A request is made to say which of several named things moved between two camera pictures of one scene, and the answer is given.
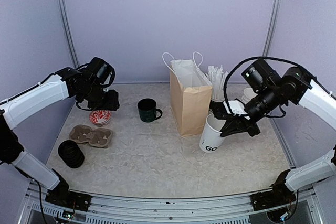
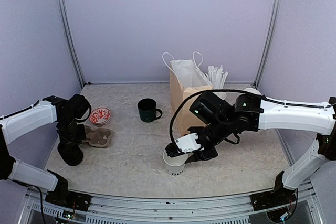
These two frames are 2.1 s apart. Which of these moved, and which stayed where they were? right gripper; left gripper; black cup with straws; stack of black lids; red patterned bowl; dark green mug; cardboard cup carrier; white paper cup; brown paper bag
Moved: white paper cup; right gripper; left gripper
Stayed: black cup with straws; dark green mug; red patterned bowl; stack of black lids; brown paper bag; cardboard cup carrier
